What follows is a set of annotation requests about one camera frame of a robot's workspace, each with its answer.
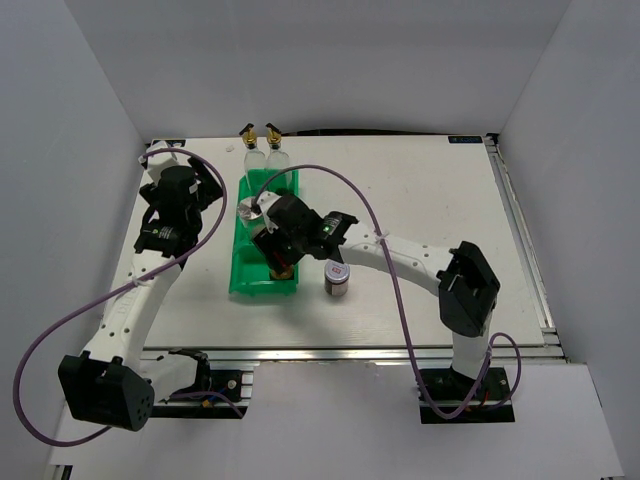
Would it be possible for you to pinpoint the glass bottle with dark residue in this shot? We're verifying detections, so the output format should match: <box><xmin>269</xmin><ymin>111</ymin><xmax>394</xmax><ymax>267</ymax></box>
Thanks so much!
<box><xmin>266</xmin><ymin>123</ymin><xmax>293</xmax><ymax>194</ymax></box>

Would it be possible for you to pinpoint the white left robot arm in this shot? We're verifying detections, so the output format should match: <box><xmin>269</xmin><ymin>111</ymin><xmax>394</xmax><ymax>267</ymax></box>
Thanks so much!
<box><xmin>58</xmin><ymin>156</ymin><xmax>226</xmax><ymax>431</ymax></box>

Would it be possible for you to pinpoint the green plastic divided bin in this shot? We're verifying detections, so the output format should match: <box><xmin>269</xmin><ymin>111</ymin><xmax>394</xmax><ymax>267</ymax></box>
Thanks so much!
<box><xmin>229</xmin><ymin>170</ymin><xmax>299</xmax><ymax>296</ymax></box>

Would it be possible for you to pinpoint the white powder jar silver lid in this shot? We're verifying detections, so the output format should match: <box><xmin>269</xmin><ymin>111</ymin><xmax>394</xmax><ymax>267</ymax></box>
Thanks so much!
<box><xmin>236</xmin><ymin>197</ymin><xmax>263</xmax><ymax>224</ymax></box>

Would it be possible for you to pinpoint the left table logo sticker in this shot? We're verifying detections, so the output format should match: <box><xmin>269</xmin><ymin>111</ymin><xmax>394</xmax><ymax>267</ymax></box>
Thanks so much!
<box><xmin>150</xmin><ymin>140</ymin><xmax>172</xmax><ymax>149</ymax></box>

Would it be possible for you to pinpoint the red lid sauce jar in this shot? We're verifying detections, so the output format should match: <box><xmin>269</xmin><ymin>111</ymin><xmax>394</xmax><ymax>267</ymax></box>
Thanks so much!
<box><xmin>269</xmin><ymin>266</ymin><xmax>295</xmax><ymax>281</ymax></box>

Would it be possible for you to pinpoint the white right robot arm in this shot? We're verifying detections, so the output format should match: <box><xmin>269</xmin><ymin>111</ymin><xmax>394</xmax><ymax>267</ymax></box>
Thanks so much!
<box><xmin>241</xmin><ymin>192</ymin><xmax>500</xmax><ymax>399</ymax></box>

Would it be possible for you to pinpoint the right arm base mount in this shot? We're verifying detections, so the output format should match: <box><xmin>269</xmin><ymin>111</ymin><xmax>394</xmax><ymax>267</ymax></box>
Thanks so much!
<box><xmin>419</xmin><ymin>367</ymin><xmax>515</xmax><ymax>425</ymax></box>

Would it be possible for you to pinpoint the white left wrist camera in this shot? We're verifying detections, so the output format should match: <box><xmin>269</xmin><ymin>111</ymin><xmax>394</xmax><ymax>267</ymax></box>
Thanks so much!
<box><xmin>138</xmin><ymin>146</ymin><xmax>179</xmax><ymax>184</ymax></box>

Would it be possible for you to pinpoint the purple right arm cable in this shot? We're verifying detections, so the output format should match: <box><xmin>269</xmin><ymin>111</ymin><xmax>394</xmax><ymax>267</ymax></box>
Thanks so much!
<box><xmin>252</xmin><ymin>164</ymin><xmax>525</xmax><ymax>419</ymax></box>

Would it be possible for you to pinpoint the clear glass oil bottle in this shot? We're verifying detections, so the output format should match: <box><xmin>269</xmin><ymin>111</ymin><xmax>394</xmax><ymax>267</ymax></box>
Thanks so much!
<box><xmin>239</xmin><ymin>123</ymin><xmax>266</xmax><ymax>195</ymax></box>

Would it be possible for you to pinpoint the right table logo sticker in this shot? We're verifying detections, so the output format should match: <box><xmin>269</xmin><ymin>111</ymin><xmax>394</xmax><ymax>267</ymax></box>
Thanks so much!
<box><xmin>447</xmin><ymin>135</ymin><xmax>484</xmax><ymax>144</ymax></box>

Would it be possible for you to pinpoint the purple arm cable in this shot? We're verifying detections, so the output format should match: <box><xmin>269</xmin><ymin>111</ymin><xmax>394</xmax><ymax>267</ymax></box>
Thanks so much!
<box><xmin>12</xmin><ymin>147</ymin><xmax>231</xmax><ymax>446</ymax></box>
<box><xmin>252</xmin><ymin>164</ymin><xmax>525</xmax><ymax>419</ymax></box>

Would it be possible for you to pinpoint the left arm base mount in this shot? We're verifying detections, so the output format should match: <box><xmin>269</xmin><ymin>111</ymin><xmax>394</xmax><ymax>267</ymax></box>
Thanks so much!
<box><xmin>151</xmin><ymin>367</ymin><xmax>253</xmax><ymax>420</ymax></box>

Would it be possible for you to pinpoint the table logo sticker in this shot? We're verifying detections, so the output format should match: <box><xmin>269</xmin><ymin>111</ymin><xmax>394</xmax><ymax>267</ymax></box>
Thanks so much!
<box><xmin>150</xmin><ymin>140</ymin><xmax>172</xmax><ymax>149</ymax></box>
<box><xmin>447</xmin><ymin>135</ymin><xmax>484</xmax><ymax>144</ymax></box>

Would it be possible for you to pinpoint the small dark spice jar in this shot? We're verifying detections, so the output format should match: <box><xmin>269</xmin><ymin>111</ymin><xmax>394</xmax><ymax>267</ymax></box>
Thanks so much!
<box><xmin>324</xmin><ymin>260</ymin><xmax>351</xmax><ymax>297</ymax></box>

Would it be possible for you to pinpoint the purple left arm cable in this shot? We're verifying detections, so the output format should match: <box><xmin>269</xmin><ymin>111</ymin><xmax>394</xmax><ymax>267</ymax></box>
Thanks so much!
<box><xmin>12</xmin><ymin>147</ymin><xmax>231</xmax><ymax>446</ymax></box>

